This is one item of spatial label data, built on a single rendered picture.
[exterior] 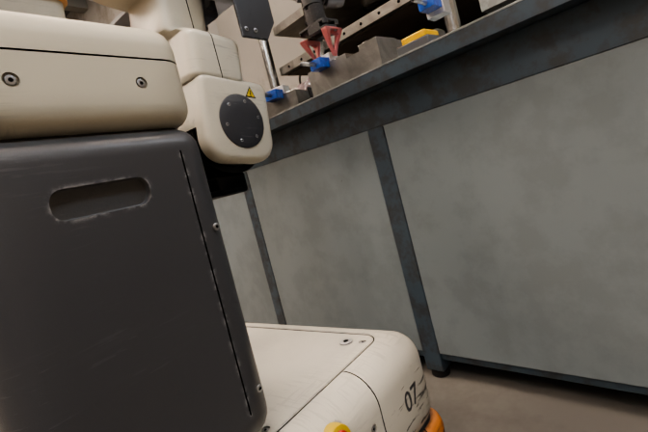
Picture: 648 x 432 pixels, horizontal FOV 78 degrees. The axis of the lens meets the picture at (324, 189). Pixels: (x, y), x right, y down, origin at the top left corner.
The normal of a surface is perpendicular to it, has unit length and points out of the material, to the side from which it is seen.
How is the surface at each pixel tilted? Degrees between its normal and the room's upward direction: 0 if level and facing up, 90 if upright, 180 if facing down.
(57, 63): 90
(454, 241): 90
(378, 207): 90
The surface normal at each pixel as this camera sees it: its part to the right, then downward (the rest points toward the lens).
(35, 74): 0.76, -0.17
